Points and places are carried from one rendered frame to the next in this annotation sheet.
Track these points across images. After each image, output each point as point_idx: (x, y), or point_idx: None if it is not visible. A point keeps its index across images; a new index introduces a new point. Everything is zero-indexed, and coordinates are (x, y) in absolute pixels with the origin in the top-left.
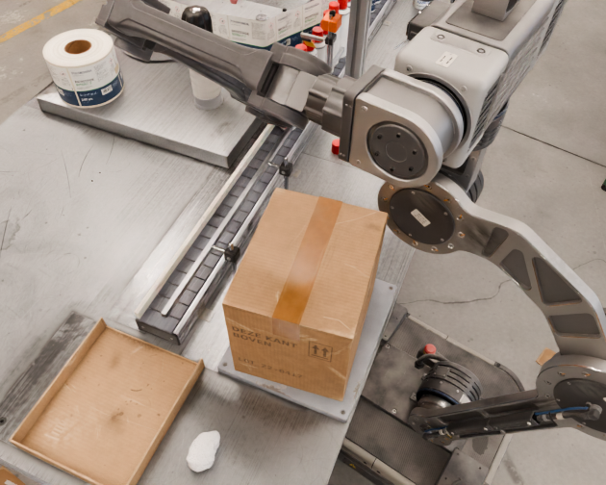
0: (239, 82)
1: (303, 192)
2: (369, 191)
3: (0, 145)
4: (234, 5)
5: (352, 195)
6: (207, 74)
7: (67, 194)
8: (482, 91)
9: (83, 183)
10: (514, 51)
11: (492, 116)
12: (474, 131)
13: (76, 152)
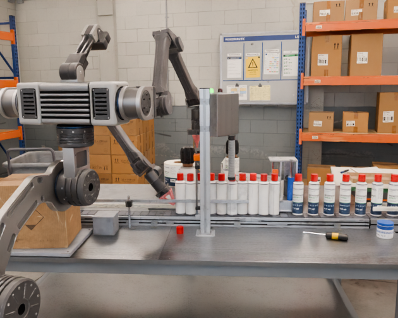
0: (126, 149)
1: (138, 230)
2: (148, 243)
3: (139, 186)
4: (282, 191)
5: (142, 240)
6: (114, 137)
7: (115, 197)
8: (16, 86)
9: (124, 198)
10: (43, 85)
11: (47, 118)
12: (23, 108)
13: (143, 194)
